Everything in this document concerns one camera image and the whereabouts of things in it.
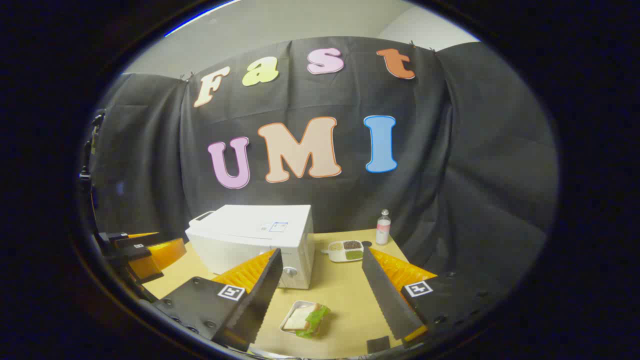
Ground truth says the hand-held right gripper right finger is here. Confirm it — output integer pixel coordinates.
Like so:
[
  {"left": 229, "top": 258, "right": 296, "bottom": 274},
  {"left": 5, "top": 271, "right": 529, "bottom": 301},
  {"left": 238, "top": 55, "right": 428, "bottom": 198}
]
[{"left": 361, "top": 246, "right": 503, "bottom": 351}]

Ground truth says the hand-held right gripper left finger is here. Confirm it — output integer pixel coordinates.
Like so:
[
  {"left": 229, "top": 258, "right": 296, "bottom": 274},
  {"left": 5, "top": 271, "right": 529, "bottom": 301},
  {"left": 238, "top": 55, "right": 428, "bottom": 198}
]
[{"left": 151, "top": 248, "right": 284, "bottom": 352}]

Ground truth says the sandwich with green lettuce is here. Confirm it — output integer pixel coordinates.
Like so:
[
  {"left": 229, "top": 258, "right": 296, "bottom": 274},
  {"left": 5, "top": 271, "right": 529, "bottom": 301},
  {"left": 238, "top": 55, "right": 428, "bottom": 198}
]
[{"left": 282, "top": 303, "right": 332, "bottom": 339}]

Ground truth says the white microwave oven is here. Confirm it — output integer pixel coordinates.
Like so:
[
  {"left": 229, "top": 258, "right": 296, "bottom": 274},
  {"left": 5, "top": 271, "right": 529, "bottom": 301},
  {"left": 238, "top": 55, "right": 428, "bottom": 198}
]
[{"left": 185, "top": 204, "right": 316, "bottom": 291}]

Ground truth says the white ribbed tray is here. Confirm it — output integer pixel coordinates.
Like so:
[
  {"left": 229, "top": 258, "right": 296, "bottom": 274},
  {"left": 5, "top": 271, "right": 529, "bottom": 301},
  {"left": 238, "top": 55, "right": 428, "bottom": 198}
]
[{"left": 278, "top": 300, "right": 326, "bottom": 337}]

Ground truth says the white divided grain dish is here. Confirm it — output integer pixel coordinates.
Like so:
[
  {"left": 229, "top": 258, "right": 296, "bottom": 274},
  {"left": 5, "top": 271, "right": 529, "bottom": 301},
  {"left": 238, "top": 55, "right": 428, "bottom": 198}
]
[{"left": 327, "top": 239, "right": 365, "bottom": 263}]

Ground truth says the clear bottle with pink label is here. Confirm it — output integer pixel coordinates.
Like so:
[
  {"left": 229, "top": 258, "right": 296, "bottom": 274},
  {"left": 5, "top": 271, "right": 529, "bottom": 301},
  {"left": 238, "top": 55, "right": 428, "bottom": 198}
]
[{"left": 375, "top": 209, "right": 392, "bottom": 246}]

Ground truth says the black backdrop cloth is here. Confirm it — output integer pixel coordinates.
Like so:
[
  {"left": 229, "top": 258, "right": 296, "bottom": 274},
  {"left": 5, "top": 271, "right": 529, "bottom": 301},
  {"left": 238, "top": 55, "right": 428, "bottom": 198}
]
[{"left": 79, "top": 36, "right": 559, "bottom": 301}]

